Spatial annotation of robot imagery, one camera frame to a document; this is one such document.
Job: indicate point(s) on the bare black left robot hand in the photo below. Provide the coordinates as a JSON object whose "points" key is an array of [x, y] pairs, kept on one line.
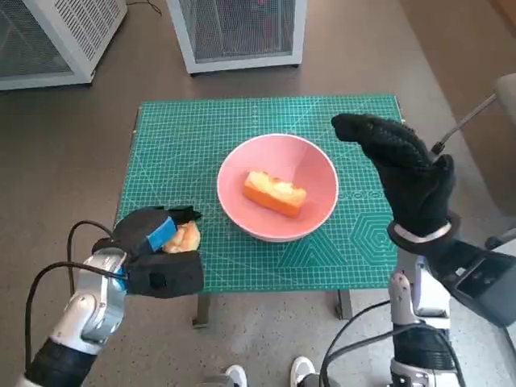
{"points": [[137, 230]]}

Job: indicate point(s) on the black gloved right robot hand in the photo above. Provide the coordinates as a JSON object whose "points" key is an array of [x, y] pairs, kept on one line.
{"points": [[411, 177]]}

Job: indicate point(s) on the round toy bread bun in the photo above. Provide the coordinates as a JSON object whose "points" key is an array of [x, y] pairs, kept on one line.
{"points": [[185, 240]]}

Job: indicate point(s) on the pink bowl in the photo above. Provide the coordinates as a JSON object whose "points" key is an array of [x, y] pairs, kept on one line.
{"points": [[314, 177]]}

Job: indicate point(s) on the long toy bread loaf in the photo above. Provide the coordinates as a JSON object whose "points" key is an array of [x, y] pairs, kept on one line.
{"points": [[274, 195]]}

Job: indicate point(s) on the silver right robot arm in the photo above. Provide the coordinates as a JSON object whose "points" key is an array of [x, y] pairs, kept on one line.
{"points": [[423, 298]]}

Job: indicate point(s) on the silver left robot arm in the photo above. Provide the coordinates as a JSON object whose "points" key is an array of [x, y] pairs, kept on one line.
{"points": [[92, 306]]}

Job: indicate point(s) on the green cutting mat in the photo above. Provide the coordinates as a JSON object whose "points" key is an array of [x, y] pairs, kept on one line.
{"points": [[181, 141]]}

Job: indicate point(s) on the metal table leg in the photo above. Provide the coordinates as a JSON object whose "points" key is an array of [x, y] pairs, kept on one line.
{"points": [[344, 306], [203, 310]]}

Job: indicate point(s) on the white left robot foot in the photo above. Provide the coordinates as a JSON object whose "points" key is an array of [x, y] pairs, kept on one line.
{"points": [[237, 375]]}

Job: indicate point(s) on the white robot foot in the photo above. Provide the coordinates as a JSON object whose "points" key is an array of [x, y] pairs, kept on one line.
{"points": [[302, 371], [237, 375]]}

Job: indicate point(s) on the white board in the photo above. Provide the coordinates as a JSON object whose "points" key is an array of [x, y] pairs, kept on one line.
{"points": [[509, 332]]}

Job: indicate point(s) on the white cabinet with slotted side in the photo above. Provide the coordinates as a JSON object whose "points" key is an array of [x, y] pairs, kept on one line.
{"points": [[80, 24]]}

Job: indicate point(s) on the white right robot foot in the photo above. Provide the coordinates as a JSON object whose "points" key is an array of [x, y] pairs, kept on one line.
{"points": [[302, 371]]}

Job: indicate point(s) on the white mesh front cabinet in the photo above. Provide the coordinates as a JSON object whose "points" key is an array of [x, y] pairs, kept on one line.
{"points": [[242, 32]]}

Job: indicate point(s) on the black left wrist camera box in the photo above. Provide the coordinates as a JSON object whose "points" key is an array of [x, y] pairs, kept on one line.
{"points": [[165, 278]]}

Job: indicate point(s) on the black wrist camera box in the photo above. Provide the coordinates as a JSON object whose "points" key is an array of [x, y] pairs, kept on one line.
{"points": [[483, 290], [165, 278]]}

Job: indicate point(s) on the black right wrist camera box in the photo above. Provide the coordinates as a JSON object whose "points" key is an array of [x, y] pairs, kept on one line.
{"points": [[483, 290]]}

